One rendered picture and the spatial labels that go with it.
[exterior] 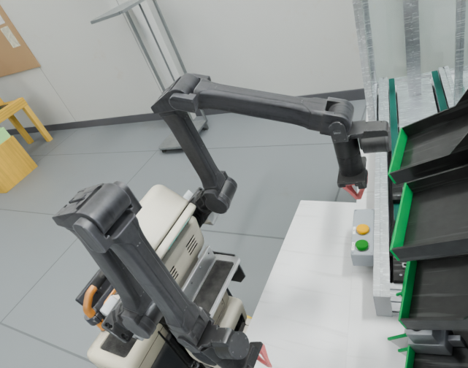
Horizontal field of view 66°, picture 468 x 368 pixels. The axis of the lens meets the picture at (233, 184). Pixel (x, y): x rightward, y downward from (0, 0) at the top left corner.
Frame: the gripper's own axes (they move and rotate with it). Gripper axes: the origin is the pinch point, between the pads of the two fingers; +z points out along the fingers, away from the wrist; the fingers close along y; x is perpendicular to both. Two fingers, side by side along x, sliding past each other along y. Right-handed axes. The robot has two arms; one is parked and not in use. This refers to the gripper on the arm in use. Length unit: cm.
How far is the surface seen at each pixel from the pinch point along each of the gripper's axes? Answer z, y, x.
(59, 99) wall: 50, 349, 503
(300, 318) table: 37.0, -15.3, 22.8
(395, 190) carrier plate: 26.9, 31.8, -6.9
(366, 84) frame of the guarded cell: 10, 87, 2
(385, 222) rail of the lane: 27.8, 17.2, -3.4
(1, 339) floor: 114, -11, 284
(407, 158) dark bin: -27.2, -22.2, -13.2
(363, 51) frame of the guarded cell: -5, 87, 1
